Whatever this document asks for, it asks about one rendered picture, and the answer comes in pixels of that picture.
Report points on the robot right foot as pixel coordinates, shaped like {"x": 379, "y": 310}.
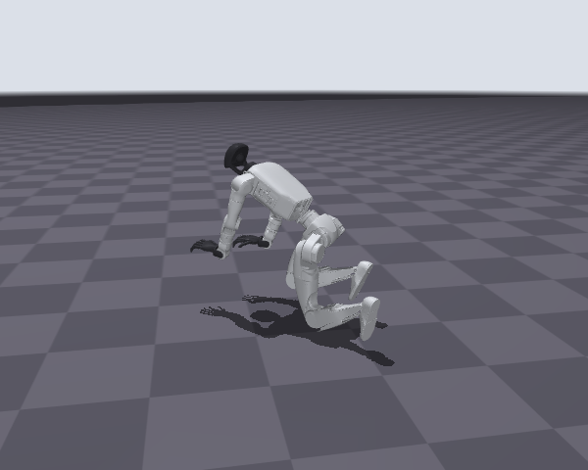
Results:
{"x": 359, "y": 278}

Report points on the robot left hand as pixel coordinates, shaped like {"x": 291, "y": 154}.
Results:
{"x": 208, "y": 246}

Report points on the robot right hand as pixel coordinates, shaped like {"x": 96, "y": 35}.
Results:
{"x": 250, "y": 239}

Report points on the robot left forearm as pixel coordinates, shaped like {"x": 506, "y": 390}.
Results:
{"x": 226, "y": 238}

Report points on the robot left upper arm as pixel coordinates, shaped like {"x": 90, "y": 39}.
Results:
{"x": 241, "y": 186}

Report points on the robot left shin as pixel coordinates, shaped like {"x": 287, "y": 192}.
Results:
{"x": 332, "y": 315}

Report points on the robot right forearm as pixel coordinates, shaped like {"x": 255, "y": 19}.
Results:
{"x": 271, "y": 229}

